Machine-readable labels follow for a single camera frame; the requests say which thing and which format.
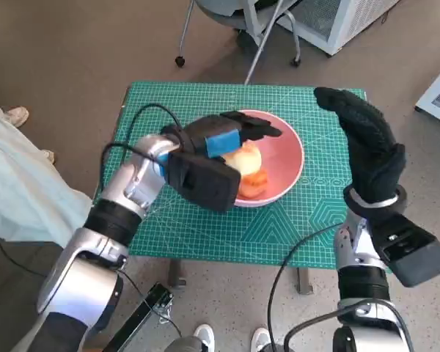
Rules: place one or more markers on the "pink bowl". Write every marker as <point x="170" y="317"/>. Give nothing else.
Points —
<point x="282" y="161"/>

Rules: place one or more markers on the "person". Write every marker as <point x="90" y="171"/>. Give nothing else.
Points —
<point x="22" y="183"/>

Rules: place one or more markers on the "grey table leg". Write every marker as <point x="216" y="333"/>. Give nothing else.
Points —
<point x="304" y="280"/>
<point x="176" y="273"/>

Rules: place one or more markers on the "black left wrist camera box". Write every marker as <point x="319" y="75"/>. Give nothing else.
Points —
<point x="205" y="183"/>

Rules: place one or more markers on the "grey office chair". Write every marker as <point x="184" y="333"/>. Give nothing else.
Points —
<point x="220" y="14"/>

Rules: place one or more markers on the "silver metal pole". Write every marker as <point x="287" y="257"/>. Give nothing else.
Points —
<point x="260" y="47"/>

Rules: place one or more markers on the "round toy bread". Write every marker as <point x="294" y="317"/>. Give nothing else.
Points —
<point x="245" y="161"/>

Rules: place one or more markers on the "black metal bar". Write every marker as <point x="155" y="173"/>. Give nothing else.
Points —
<point x="143" y="319"/>

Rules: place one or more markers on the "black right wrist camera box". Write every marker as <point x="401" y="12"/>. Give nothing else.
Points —
<point x="410" y="253"/>

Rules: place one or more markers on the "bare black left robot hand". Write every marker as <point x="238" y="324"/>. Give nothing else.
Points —
<point x="205" y="133"/>

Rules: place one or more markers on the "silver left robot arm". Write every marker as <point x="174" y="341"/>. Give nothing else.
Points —
<point x="84" y="278"/>

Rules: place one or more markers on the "long striped toy bread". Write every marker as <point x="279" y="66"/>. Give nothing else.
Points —
<point x="254" y="183"/>

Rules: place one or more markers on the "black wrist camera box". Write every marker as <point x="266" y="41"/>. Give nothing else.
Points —
<point x="410" y="253"/>
<point x="205" y="183"/>

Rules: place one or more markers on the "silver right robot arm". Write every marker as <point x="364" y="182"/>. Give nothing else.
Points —
<point x="359" y="282"/>

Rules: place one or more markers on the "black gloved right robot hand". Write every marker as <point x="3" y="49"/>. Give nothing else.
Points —
<point x="374" y="157"/>

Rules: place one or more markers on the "green cutting mat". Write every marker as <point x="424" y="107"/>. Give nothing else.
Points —
<point x="223" y="231"/>

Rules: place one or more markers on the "large white vented cabinet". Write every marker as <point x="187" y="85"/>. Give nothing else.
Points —
<point x="322" y="22"/>

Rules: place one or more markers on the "white shoe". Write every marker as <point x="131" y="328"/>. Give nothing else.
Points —
<point x="204" y="335"/>
<point x="261" y="337"/>

